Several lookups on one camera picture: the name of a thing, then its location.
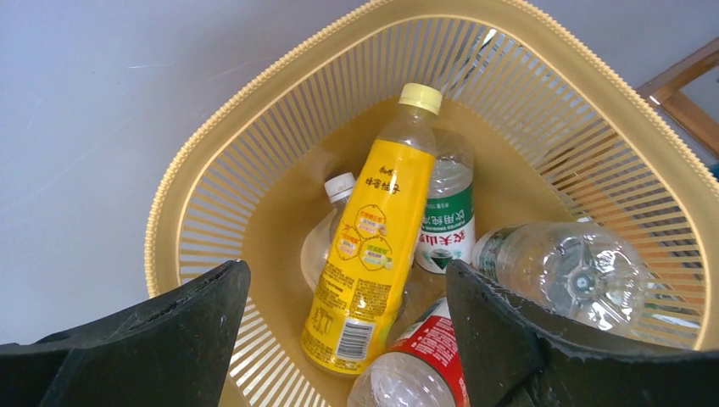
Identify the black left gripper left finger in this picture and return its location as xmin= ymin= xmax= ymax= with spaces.
xmin=1 ymin=260 xmax=251 ymax=406

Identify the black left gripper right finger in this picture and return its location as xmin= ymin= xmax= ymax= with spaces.
xmin=446 ymin=260 xmax=718 ymax=406

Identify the red white label bottle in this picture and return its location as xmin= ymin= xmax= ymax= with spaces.
xmin=347 ymin=297 xmax=470 ymax=406

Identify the dark green label bottle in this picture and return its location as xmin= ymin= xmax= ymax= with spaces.
xmin=471 ymin=222 xmax=650 ymax=337

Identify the green white label bottle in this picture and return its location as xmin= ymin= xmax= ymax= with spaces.
xmin=415 ymin=128 xmax=476 ymax=274

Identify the yellow juice bottle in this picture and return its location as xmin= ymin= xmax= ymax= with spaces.
xmin=301 ymin=83 xmax=443 ymax=376

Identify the clear unlabeled bottle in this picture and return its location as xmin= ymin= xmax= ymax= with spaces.
xmin=300 ymin=172 xmax=355 ymax=292

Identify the yellow plastic bin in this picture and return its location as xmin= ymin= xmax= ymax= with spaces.
xmin=144 ymin=1 xmax=718 ymax=406

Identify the wooden shelf rack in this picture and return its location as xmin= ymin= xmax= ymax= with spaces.
xmin=637 ymin=38 xmax=718 ymax=159

